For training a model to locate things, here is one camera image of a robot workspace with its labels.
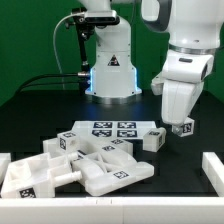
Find white chair seat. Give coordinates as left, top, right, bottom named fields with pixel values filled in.
left=1, top=153, right=82, bottom=199

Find white right fence rail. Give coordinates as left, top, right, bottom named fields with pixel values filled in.
left=202, top=152, right=224, bottom=197

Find white front fence rail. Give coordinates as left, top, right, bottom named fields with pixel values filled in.
left=0, top=197, right=224, bottom=224

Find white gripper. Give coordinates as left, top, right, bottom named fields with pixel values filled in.
left=151, top=50, right=214, bottom=133

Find black base cables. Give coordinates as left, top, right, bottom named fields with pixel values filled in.
left=15, top=73, right=91, bottom=94

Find white chair back frame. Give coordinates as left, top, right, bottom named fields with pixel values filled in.
left=42, top=137, right=155, bottom=197

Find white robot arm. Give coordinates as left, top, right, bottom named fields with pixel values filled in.
left=79, top=0, right=224, bottom=134

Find white camera cable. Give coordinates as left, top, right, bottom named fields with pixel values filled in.
left=52, top=13, right=76, bottom=90

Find white left fence rail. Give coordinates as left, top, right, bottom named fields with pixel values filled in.
left=0, top=153, right=11, bottom=184

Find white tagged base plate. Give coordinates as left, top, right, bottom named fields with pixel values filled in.
left=71, top=121, right=156, bottom=140

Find white fence rail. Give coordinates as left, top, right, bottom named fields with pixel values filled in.
left=202, top=152, right=224, bottom=197
left=0, top=153, right=11, bottom=184
left=0, top=197, right=224, bottom=224

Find white tagged cube nut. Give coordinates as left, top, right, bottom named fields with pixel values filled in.
left=173, top=117, right=195, bottom=137
left=57, top=131, right=80, bottom=152

